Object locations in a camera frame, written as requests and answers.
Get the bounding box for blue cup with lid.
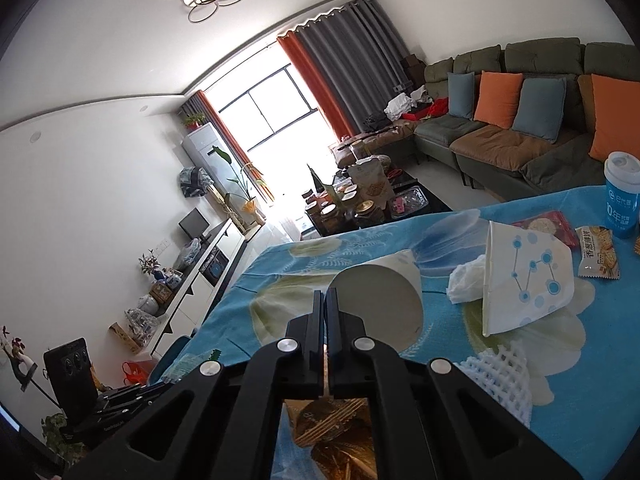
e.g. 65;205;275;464
602;151;640;240

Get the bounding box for orange grey curtain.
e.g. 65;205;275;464
276;0;426;136
180;89;276;206

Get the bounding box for flower wall decoration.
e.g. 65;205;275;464
0;325;38;391

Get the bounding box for small blue pillow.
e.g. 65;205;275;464
446;71;476;121

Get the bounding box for large window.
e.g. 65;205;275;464
217;62;336;151

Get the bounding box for tall leafy plant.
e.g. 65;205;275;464
209;145;268;216

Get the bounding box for blue floral tablecloth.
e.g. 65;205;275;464
150;185;640;480

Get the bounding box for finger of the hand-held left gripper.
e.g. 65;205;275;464
97;384;173;413

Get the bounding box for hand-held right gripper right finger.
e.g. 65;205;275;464
325;290;584;480

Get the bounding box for tan cardboard box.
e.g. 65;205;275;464
109;321;143;356

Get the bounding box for beige cracker packet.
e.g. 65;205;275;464
575;226;621;279

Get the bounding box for dark coffee table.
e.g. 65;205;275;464
300;170;453;238

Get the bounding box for white paper cup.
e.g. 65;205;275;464
327;249;425;353

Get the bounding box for black monitor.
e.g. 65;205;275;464
178;208;211;241

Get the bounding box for pile of clothes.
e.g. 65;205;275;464
385;87;451;123

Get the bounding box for orange pillow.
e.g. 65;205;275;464
588;73;640;163
473;71;524;130

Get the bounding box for brown cardboard box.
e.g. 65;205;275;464
400;54;427;86

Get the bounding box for blue patterned bag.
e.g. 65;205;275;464
180;166;213;198

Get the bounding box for large blue pillow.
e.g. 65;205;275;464
512;76;567;143

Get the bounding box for golden snack wrapper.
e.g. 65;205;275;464
285;396;377;480

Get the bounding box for crumpled white tissue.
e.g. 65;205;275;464
446;255;488;305

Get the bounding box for teal chair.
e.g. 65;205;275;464
150;335;193;383

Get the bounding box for white standing air conditioner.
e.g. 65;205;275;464
181;125;246;201

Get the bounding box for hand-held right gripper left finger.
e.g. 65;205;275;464
64;290;328;480

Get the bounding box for white tv cabinet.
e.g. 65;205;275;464
150;217;248;356

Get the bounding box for white foam fruit net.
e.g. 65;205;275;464
457;337;536;428

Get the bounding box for green sofa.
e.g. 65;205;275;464
330;37;640;201

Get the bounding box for group of glass jars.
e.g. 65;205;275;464
305;182;396;233

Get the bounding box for red plastic bag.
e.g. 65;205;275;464
122;360;153;386

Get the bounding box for tan snack bag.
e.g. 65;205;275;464
347;157;396;201

